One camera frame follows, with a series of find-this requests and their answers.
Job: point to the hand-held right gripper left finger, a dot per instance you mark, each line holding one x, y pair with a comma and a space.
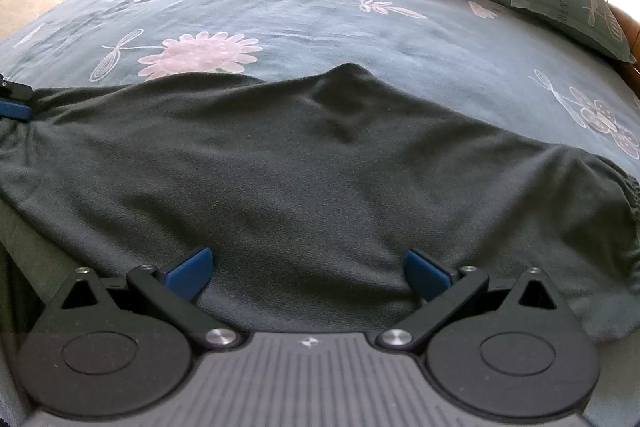
192, 274

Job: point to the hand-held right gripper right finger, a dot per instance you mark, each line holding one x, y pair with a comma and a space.
425, 274

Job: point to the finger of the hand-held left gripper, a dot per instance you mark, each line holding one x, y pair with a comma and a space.
15, 93
15, 111

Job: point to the dark grey pants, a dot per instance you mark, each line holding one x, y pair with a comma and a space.
300, 182

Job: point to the green floral bed sheet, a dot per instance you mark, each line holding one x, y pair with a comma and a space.
325, 22

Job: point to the green pillow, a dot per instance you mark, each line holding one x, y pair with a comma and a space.
565, 7

